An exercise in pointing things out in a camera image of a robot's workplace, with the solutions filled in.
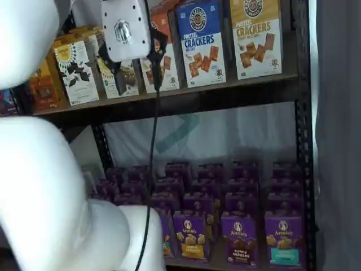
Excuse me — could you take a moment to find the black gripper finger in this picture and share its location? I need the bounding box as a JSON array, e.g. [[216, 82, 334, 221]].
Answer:
[[146, 28, 169, 93], [97, 42, 131, 97]]

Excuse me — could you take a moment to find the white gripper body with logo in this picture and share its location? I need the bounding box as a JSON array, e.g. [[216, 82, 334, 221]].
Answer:
[[100, 0, 152, 63]]

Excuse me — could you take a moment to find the purple Annie's box brown patch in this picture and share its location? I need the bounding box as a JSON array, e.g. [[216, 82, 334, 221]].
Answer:
[[221, 211, 259, 268]]

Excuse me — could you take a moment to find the white box with brown crackers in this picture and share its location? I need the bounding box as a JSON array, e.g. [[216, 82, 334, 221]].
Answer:
[[94, 53, 140, 99]]

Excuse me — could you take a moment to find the orange-red pretzel crackers box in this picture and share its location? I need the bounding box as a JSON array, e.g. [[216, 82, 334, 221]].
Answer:
[[140, 5, 181, 94]]

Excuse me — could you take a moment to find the white box with black crackers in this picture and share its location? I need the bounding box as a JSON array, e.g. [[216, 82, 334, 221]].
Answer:
[[52, 35, 100, 107]]

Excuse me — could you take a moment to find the blue pretzel crackers box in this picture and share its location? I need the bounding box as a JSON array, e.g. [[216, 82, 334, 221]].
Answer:
[[176, 0, 227, 89]]

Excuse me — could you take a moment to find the brown wooden shelf board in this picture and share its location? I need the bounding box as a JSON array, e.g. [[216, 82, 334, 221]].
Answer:
[[33, 73, 298, 115]]

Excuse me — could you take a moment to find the orange-brown snack box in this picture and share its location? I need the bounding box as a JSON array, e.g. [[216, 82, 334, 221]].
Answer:
[[28, 52, 69, 111]]

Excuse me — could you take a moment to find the gold pretzel crackers box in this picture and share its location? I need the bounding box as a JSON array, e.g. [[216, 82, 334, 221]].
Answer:
[[228, 0, 283, 81]]

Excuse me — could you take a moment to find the blue-purple snack box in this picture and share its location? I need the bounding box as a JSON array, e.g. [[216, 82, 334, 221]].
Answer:
[[0, 90, 17, 115]]

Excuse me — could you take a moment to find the purple Annie's box green patch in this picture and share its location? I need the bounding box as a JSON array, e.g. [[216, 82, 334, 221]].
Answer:
[[159, 208, 177, 258]]

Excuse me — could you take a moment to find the purple Annie's box yellow patch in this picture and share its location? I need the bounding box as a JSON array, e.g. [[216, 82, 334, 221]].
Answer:
[[172, 210, 211, 263]]

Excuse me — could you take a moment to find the black metal shelf rack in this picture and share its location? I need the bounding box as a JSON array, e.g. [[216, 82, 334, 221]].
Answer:
[[11, 0, 315, 271]]

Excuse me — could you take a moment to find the purple Annie's box teal patch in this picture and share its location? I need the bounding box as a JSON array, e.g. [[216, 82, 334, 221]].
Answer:
[[264, 211, 306, 269]]

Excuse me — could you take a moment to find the white translucent backdrop sheet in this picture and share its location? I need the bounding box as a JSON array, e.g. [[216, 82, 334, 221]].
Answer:
[[69, 101, 298, 181]]

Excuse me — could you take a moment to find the grey curtain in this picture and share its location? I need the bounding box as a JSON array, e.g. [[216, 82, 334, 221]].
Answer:
[[309, 0, 361, 271]]

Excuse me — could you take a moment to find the black cable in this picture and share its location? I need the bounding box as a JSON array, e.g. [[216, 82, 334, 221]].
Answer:
[[134, 0, 161, 271]]

